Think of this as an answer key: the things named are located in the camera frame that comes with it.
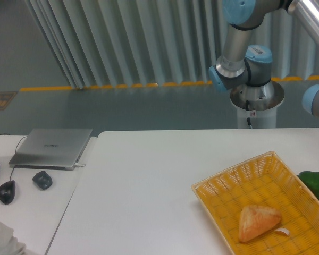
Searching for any grey sleeved forearm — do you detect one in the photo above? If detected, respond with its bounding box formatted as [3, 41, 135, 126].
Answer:
[0, 222, 26, 255]

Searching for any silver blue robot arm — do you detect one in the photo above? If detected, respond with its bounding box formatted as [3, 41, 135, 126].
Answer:
[208, 1, 319, 129]

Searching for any yellow woven basket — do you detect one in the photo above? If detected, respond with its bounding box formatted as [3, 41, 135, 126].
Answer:
[191, 151, 319, 254]

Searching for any yellow floor tape line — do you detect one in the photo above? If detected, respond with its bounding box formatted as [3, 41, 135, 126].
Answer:
[19, 75, 319, 92]

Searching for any grey folding partition curtain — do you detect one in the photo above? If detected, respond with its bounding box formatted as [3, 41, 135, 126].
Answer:
[24, 0, 319, 89]

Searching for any silver closed laptop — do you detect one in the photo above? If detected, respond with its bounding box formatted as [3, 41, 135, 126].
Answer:
[9, 129, 93, 170]

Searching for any small black gadget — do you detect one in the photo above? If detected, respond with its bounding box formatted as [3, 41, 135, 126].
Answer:
[32, 171, 53, 190]

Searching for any triangular bread piece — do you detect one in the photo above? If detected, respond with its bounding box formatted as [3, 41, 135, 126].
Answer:
[238, 205, 282, 243]

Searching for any white side table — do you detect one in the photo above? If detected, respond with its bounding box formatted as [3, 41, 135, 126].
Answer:
[0, 135, 96, 254]

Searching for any small white scrap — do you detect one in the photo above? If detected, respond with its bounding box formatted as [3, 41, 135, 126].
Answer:
[274, 228, 290, 236]

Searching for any black computer mouse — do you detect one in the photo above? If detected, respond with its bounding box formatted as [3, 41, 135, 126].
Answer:
[0, 180, 16, 205]

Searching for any green bell pepper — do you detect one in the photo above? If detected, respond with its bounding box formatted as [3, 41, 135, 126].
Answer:
[297, 171, 319, 200]

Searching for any black pedestal cable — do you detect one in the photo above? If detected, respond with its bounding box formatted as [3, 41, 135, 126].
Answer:
[245, 99, 254, 129]

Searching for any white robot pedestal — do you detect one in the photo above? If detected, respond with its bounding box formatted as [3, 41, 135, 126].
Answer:
[230, 81, 284, 129]

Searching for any black mouse cable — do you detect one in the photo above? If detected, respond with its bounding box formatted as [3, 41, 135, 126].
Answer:
[0, 133, 29, 182]

